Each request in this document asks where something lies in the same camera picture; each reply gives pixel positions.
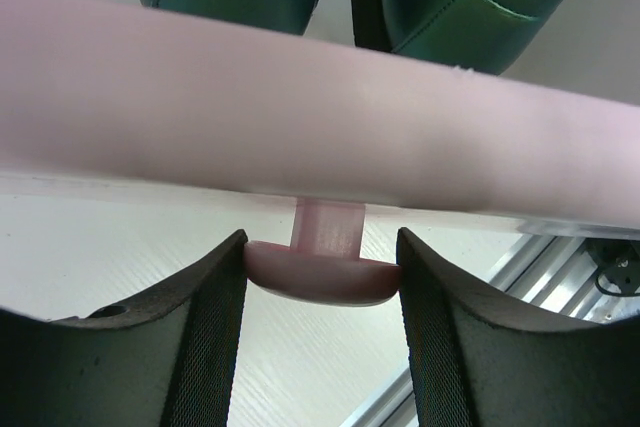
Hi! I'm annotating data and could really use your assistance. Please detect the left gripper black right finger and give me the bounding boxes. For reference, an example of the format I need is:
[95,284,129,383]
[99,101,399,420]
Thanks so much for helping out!
[396,228,639,426]

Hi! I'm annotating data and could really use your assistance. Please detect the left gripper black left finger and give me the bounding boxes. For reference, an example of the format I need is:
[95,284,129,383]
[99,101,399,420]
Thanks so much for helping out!
[1,231,247,426]

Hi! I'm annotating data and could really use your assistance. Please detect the light pink drawer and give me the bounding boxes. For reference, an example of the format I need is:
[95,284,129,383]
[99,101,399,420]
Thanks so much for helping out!
[1,0,639,305]

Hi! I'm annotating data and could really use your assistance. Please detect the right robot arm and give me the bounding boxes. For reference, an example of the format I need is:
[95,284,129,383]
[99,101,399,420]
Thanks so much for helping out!
[586,239,639,298]

